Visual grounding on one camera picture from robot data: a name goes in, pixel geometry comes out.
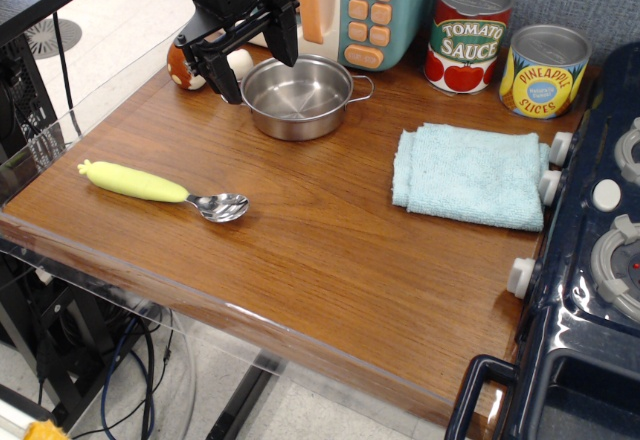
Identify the dark blue toy stove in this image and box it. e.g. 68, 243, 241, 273
446, 43, 639, 439

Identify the steel pot with handles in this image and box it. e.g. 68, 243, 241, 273
240, 54, 375, 142

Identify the white stove knob bottom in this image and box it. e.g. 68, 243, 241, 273
507, 258, 536, 299

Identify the pineapple slices can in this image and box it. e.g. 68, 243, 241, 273
499, 24, 592, 120

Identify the black table leg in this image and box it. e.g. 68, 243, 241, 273
205, 366, 275, 440

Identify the white stove knob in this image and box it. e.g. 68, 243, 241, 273
507, 258, 536, 299
549, 132, 573, 167
538, 170, 562, 207

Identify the tomato sauce can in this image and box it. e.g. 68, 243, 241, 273
424, 0, 514, 94

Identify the black desk at left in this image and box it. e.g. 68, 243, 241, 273
1, 0, 72, 161

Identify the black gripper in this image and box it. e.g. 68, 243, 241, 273
174, 0, 299, 105

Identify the teal toy microwave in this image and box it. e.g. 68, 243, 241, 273
297, 0, 433, 71

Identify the white stove knob middle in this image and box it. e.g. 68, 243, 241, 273
538, 170, 562, 207

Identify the plush brown mushroom toy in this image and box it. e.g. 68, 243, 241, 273
166, 43, 254, 91

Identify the spoon with yellow-green handle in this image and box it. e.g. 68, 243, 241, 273
77, 160, 250, 223

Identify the white stove knob top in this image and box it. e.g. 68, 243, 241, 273
549, 132, 573, 167

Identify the blue floor cable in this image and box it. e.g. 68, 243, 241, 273
100, 317, 156, 440

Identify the light blue rag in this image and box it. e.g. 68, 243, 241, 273
392, 123, 550, 232

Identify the yellow fuzzy object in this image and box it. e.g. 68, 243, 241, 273
22, 420, 69, 440

